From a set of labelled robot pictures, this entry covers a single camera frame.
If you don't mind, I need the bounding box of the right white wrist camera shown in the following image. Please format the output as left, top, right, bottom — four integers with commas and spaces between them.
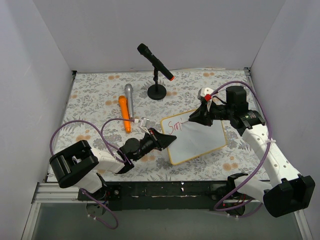
197, 87, 214, 111

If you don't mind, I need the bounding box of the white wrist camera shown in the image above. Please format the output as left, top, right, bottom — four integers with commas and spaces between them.
139, 117, 150, 134
197, 87, 214, 111

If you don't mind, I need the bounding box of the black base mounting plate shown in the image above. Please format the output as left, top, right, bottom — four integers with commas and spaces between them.
77, 181, 251, 213

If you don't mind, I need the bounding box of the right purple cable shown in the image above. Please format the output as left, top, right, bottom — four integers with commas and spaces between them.
213, 80, 273, 218

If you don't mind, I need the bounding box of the silver microphone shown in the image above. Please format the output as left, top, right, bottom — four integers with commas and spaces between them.
124, 83, 134, 119

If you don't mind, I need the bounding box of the black microphone orange tip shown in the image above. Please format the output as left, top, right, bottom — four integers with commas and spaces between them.
137, 43, 175, 81

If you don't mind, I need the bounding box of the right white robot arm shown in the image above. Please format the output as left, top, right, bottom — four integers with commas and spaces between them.
188, 85, 316, 218

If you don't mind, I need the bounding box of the purple cable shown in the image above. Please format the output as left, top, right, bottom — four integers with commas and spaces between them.
213, 80, 273, 218
49, 117, 141, 230

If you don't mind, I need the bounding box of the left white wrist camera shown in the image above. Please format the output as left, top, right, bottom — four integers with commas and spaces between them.
139, 117, 150, 134

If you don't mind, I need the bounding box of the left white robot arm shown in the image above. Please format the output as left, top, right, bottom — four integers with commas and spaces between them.
49, 128, 177, 200

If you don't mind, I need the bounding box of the aluminium frame rail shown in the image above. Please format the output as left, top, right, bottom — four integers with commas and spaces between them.
32, 182, 83, 204

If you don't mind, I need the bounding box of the black microphone stand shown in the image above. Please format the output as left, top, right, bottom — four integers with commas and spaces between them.
147, 67, 167, 101

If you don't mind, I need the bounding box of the yellow framed whiteboard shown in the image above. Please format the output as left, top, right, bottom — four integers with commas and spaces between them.
160, 110, 228, 166

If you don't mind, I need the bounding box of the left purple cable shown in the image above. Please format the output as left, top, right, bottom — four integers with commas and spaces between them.
49, 117, 141, 230

